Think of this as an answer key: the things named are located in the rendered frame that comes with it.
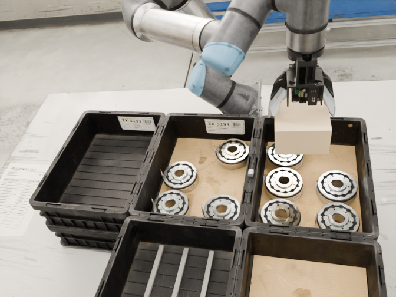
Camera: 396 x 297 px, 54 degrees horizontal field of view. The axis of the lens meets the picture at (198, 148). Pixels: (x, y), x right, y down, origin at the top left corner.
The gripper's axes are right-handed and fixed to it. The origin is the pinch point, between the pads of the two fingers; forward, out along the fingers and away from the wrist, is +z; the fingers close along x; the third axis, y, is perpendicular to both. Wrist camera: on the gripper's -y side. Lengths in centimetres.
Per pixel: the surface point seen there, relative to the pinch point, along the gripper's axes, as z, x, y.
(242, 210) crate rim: 16.7, -13.9, 15.7
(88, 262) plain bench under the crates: 40, -62, 20
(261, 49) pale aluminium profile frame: 98, -13, -185
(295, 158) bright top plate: 23.8, 0.0, -7.6
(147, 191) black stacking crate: 20.4, -41.1, 7.7
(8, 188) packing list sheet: 40, -103, -8
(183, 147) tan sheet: 26.9, -35.3, -15.6
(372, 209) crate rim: 18.1, 16.4, 13.9
